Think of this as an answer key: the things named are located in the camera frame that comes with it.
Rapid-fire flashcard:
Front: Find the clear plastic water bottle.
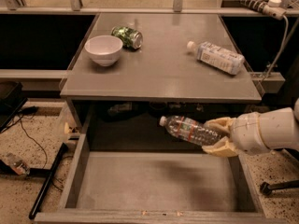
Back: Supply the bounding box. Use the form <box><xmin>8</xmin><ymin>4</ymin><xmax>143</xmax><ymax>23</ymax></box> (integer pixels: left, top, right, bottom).
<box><xmin>159</xmin><ymin>116</ymin><xmax>225</xmax><ymax>146</ymax></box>

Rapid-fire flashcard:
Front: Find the black floor cable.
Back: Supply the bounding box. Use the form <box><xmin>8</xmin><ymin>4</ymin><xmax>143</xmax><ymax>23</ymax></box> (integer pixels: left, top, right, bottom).
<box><xmin>0</xmin><ymin>110</ymin><xmax>64</xmax><ymax>193</ymax></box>

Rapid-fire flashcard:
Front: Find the white labelled drink bottle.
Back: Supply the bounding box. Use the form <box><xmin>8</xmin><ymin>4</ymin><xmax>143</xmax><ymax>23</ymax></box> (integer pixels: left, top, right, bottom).
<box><xmin>187</xmin><ymin>41</ymin><xmax>245</xmax><ymax>76</ymax></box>

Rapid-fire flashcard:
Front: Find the open grey top drawer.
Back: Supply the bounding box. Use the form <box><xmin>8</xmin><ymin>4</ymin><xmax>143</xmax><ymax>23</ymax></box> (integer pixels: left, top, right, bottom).
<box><xmin>35</xmin><ymin>136</ymin><xmax>287</xmax><ymax>224</ymax></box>

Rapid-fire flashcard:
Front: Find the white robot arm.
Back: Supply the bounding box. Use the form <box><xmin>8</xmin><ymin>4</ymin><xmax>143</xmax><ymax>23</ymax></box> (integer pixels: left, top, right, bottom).
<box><xmin>202</xmin><ymin>99</ymin><xmax>299</xmax><ymax>157</ymax></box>

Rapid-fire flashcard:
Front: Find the black office chair base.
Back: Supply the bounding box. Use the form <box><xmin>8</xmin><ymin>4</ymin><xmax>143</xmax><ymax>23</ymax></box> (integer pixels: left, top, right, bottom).
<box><xmin>260</xmin><ymin>180</ymin><xmax>299</xmax><ymax>196</ymax></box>

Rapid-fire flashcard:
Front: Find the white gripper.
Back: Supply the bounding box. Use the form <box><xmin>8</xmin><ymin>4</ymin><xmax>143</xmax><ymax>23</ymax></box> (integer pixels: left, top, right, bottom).
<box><xmin>202</xmin><ymin>112</ymin><xmax>269</xmax><ymax>157</ymax></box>

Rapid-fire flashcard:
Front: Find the green soda can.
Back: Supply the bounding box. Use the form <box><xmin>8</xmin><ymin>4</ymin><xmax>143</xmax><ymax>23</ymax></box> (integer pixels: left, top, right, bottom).
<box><xmin>111</xmin><ymin>26</ymin><xmax>143</xmax><ymax>49</ymax></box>

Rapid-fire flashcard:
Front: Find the grey cabinet with drawer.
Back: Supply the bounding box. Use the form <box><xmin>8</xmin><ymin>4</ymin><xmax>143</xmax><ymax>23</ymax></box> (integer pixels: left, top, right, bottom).
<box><xmin>61</xmin><ymin>13</ymin><xmax>261</xmax><ymax>152</ymax></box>

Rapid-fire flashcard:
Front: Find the black box at left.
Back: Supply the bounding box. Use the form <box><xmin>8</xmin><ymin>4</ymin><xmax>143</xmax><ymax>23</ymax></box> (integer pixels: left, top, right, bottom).
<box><xmin>0</xmin><ymin>81</ymin><xmax>27</xmax><ymax>132</ymax></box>

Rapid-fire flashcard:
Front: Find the black metal bar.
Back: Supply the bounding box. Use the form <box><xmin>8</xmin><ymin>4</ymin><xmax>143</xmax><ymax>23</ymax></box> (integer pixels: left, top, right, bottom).
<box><xmin>28</xmin><ymin>143</ymin><xmax>68</xmax><ymax>220</ymax></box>

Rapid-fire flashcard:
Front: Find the white ceramic bowl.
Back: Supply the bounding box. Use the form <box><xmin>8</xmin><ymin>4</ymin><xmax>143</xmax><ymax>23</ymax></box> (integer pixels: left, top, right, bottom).
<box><xmin>84</xmin><ymin>35</ymin><xmax>123</xmax><ymax>66</ymax></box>

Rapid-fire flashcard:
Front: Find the clear bottle on floor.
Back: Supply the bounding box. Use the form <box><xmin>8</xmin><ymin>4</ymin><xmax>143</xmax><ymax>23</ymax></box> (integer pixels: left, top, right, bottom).
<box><xmin>1</xmin><ymin>153</ymin><xmax>30</xmax><ymax>175</ymax></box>

